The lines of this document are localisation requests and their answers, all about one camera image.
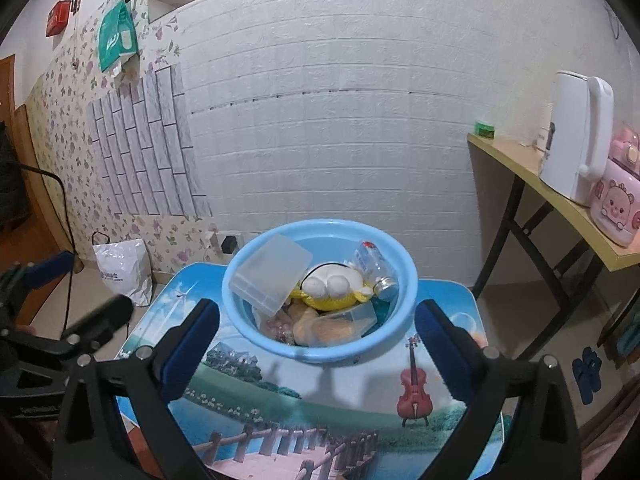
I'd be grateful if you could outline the green small box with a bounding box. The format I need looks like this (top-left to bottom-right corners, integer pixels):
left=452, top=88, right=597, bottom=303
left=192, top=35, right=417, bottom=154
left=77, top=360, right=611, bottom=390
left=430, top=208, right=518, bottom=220
left=474, top=122, right=495, bottom=139

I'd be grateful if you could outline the yellow side table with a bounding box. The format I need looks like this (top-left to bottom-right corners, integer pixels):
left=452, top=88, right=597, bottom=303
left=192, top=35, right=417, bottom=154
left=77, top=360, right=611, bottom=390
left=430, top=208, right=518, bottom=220
left=466, top=131, right=640, bottom=361

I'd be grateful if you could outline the black cable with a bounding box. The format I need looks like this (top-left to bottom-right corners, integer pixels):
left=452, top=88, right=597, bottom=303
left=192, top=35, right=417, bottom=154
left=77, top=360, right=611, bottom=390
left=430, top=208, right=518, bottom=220
left=19, top=162, right=79, bottom=331

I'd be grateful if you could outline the blue plastic basin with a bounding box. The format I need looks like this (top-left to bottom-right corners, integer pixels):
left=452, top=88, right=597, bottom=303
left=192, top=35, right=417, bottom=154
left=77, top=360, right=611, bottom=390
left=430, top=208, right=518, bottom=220
left=221, top=219, right=418, bottom=364

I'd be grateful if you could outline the clear plastic bottle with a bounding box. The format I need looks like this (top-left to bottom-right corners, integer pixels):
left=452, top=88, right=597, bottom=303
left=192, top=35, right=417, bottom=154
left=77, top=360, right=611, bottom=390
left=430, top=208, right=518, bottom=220
left=354, top=240, right=398, bottom=302

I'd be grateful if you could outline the dental floss pick box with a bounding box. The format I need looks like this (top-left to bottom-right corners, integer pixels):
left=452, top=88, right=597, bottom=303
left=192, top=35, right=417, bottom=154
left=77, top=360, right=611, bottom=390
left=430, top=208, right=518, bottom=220
left=308, top=302, right=378, bottom=348

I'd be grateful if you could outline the pink piggy container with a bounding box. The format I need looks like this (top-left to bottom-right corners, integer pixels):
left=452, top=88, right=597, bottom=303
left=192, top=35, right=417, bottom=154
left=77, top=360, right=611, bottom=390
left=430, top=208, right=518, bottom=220
left=589, top=124, right=640, bottom=248

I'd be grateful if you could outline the folding table with scenery print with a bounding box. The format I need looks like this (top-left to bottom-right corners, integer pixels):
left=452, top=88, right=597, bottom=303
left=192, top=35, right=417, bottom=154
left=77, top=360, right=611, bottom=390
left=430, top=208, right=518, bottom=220
left=114, top=261, right=507, bottom=480

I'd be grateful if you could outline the black wall socket plug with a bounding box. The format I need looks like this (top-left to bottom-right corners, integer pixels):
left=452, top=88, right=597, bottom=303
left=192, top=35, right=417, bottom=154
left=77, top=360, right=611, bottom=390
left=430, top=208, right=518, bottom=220
left=220, top=235, right=240, bottom=255

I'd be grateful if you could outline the bag of pink trinkets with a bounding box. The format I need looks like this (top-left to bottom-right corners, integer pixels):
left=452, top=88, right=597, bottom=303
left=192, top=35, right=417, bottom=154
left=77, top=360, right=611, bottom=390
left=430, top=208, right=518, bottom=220
left=259, top=312, right=295, bottom=346

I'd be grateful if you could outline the red wall box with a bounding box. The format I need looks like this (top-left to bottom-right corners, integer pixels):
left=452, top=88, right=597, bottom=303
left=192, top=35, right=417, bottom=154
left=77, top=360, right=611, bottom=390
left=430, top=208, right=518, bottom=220
left=46, top=0, right=72, bottom=37

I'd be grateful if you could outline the green hanging bag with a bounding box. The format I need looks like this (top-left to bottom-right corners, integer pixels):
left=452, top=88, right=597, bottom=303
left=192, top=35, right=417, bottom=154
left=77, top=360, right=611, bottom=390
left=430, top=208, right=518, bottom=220
left=98, top=0, right=138, bottom=78

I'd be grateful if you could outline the white plush toy yellow hat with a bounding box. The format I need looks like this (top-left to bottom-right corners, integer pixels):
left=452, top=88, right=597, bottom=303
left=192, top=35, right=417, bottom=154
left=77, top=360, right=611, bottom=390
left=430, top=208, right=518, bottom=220
left=288, top=262, right=373, bottom=312

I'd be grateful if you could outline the white electric kettle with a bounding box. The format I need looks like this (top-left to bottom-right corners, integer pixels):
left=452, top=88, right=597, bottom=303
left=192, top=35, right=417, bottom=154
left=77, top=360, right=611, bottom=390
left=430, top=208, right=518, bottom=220
left=539, top=70, right=614, bottom=206

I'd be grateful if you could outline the white plastic shopping bag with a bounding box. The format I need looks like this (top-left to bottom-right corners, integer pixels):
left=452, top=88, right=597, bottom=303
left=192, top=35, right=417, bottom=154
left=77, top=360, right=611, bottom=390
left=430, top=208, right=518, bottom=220
left=91, top=231, right=153, bottom=307

